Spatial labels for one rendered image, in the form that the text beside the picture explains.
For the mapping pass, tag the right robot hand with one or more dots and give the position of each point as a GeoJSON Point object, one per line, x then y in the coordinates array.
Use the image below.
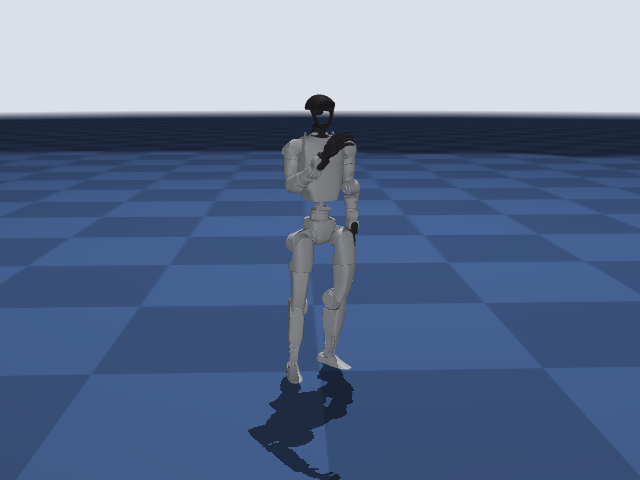
{"type": "Point", "coordinates": [333, 146]}

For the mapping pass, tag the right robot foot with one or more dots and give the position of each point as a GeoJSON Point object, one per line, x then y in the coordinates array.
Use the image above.
{"type": "Point", "coordinates": [293, 373]}

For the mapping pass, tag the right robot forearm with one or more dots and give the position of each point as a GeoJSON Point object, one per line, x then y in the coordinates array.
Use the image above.
{"type": "Point", "coordinates": [302, 179]}

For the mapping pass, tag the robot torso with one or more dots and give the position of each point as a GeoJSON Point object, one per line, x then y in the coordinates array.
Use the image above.
{"type": "Point", "coordinates": [326, 188]}

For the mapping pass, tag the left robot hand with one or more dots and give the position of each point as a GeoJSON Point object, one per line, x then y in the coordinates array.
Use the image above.
{"type": "Point", "coordinates": [354, 228]}

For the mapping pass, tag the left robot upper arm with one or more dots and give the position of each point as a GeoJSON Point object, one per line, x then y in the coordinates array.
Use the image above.
{"type": "Point", "coordinates": [350, 185]}

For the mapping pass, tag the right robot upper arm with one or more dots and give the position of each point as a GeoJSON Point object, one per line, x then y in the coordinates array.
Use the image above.
{"type": "Point", "coordinates": [291, 152]}

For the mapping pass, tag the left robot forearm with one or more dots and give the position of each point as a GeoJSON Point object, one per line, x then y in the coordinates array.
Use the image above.
{"type": "Point", "coordinates": [351, 209]}

